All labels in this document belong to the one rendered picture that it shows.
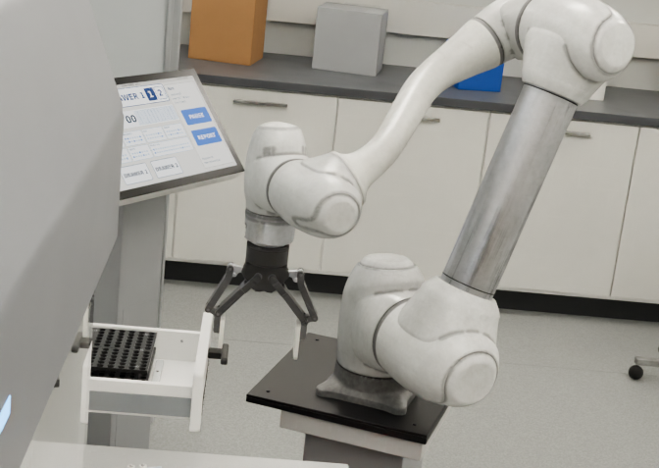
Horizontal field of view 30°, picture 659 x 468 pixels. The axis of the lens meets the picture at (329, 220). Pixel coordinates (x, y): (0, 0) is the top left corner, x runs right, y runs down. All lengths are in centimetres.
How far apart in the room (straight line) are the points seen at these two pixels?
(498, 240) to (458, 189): 293
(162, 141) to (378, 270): 95
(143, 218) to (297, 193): 123
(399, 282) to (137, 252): 104
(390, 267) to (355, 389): 25
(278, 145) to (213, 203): 300
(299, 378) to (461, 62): 70
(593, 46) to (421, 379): 63
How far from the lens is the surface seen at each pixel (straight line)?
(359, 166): 200
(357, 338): 231
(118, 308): 316
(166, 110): 315
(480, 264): 216
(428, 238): 513
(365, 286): 230
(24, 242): 80
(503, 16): 226
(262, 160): 208
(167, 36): 363
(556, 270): 526
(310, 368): 251
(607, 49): 212
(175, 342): 233
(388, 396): 237
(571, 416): 442
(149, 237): 318
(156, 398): 211
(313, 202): 193
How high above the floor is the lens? 177
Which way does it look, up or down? 16 degrees down
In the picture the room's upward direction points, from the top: 6 degrees clockwise
